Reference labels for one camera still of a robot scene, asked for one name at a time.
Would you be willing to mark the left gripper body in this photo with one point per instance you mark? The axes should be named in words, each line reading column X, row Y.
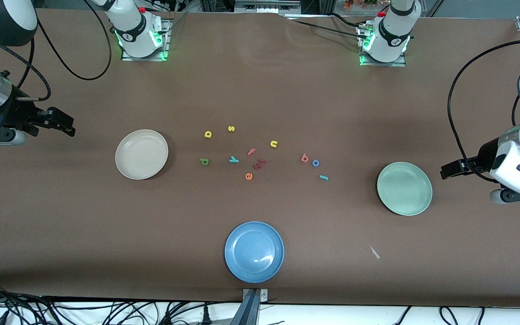
column 482, row 161

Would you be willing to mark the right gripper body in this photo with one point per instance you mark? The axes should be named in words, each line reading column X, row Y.
column 17, row 113

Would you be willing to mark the pink letter b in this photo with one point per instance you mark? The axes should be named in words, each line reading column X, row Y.
column 304, row 157

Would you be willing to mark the teal letter y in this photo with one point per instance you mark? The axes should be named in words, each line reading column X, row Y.
column 234, row 159

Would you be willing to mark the light green plate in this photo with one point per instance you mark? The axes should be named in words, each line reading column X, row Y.
column 404, row 189

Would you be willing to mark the beige brown plate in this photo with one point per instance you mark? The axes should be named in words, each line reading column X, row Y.
column 140, row 155

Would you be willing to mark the brown paper table cover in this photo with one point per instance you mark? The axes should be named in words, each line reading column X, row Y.
column 61, row 225

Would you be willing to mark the small white paper scrap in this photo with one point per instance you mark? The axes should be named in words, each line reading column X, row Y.
column 374, row 252

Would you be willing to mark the yellow letter u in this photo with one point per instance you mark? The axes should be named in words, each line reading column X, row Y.
column 273, row 144

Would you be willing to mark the orange decoration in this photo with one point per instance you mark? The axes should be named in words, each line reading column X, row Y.
column 359, row 4

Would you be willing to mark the blue plate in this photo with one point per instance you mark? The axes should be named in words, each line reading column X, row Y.
column 253, row 253

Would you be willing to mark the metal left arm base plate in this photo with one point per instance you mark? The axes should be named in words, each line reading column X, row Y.
column 400, row 63

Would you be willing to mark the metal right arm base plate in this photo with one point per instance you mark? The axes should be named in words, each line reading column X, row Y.
column 166, row 45

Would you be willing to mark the grey metal frame equipment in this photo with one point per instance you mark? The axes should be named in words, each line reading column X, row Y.
column 264, row 6

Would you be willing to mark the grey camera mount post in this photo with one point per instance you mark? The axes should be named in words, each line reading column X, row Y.
column 251, row 311

